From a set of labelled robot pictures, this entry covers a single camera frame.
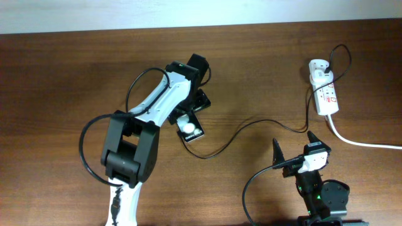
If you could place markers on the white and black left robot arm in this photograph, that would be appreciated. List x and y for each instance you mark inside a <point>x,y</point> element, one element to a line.
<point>132,139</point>

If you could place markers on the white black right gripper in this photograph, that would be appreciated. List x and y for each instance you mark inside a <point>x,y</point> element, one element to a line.
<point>292,169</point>

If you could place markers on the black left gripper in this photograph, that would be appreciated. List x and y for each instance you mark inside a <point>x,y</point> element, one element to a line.
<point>202,100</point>

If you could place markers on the white USB charger plug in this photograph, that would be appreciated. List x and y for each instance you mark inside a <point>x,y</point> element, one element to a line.
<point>319,77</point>

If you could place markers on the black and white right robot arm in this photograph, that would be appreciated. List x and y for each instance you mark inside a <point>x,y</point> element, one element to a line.
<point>307,178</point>

